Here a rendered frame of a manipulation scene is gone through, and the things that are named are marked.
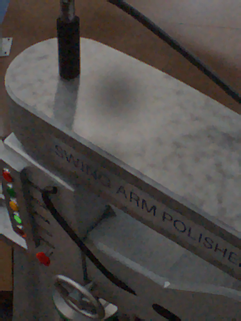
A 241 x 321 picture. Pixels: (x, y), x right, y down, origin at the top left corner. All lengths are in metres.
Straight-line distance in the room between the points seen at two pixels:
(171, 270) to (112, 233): 0.15
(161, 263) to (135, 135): 0.31
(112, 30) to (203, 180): 3.14
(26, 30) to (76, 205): 3.03
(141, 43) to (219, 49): 0.53
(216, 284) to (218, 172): 0.23
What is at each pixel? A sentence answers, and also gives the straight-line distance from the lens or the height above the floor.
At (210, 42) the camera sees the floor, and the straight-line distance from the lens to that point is 3.97.
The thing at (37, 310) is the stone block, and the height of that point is 0.74.
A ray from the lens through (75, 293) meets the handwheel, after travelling 1.32.
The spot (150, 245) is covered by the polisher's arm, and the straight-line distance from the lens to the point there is 1.19.
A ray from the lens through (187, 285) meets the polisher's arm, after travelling 1.11.
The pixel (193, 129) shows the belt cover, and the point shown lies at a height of 1.69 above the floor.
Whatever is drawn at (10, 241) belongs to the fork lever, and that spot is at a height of 0.98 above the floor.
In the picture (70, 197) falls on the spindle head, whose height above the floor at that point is 1.52.
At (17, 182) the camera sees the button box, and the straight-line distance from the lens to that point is 1.19.
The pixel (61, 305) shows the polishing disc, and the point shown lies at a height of 0.85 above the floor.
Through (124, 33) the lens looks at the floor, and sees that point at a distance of 3.97.
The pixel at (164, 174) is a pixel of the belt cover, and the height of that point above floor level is 1.69.
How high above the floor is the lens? 2.39
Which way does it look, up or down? 50 degrees down
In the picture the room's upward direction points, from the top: 1 degrees clockwise
